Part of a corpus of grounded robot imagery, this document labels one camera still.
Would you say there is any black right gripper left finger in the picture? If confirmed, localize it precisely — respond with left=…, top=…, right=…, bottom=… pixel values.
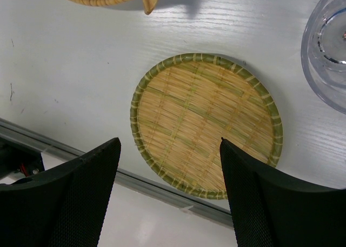
left=1, top=138, right=121, bottom=246

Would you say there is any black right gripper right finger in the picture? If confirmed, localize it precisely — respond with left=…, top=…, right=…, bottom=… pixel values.
left=219, top=138, right=345, bottom=246

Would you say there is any round green-rimmed bamboo plate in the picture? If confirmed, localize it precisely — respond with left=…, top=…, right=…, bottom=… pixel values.
left=130, top=53, right=283, bottom=200

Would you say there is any clear plastic cup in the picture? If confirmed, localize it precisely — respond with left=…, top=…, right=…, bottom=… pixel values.
left=301, top=0, right=345, bottom=114

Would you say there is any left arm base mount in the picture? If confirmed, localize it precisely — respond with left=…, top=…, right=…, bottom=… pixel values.
left=1, top=138, right=45, bottom=184

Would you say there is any aluminium front rail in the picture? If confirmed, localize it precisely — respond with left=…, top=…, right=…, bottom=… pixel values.
left=1, top=119, right=233, bottom=227

